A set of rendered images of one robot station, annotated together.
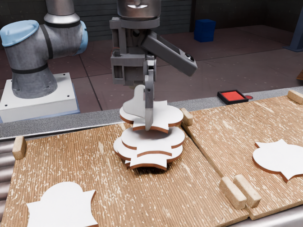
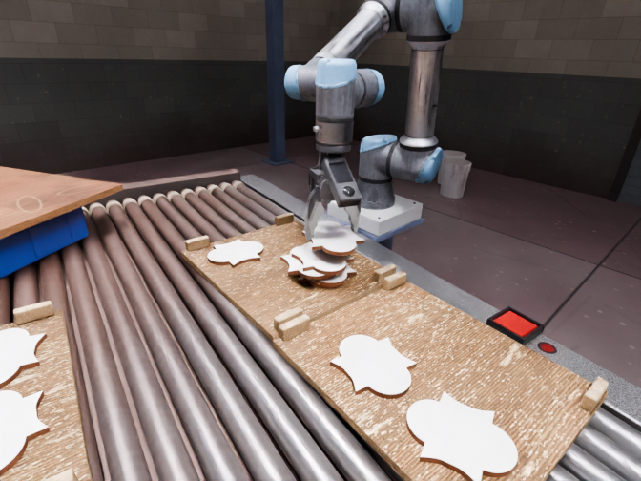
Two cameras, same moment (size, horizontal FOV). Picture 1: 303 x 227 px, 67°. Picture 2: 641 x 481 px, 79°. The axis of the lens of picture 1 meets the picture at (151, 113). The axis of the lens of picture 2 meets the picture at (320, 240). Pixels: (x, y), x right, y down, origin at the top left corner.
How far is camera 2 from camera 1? 0.72 m
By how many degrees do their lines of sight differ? 59
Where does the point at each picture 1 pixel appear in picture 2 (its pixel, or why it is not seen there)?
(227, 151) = (358, 320)
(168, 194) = (274, 291)
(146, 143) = (307, 254)
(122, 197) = (261, 272)
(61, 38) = (401, 159)
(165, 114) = (337, 241)
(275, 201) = (297, 354)
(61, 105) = (366, 222)
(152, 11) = (323, 138)
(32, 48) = (373, 160)
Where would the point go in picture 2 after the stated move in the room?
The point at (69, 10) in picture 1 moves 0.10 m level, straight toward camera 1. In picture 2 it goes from (420, 134) to (397, 137)
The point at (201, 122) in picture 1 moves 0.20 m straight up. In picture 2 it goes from (402, 297) to (414, 207)
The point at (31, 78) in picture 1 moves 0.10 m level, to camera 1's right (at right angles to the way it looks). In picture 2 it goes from (363, 187) to (378, 197)
